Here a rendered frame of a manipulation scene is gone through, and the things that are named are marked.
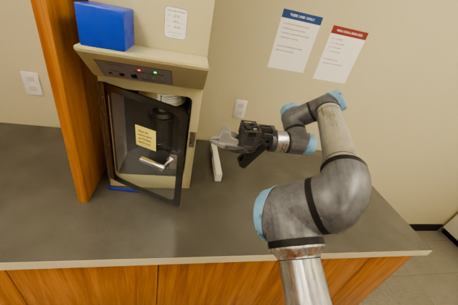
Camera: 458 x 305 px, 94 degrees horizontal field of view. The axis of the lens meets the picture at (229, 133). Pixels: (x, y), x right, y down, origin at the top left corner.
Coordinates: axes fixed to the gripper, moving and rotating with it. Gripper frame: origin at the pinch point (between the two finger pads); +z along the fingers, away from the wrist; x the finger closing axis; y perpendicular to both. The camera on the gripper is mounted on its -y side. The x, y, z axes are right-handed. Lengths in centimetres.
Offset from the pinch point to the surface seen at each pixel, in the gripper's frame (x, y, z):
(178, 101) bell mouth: -16.7, 4.9, 11.9
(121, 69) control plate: -5.8, 17.4, 27.2
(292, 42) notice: -55, 28, -41
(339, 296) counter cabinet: 17, -82, -80
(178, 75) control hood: -4.8, 18.3, 12.0
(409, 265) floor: -15, -128, -201
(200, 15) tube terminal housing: -12.6, 33.6, 7.7
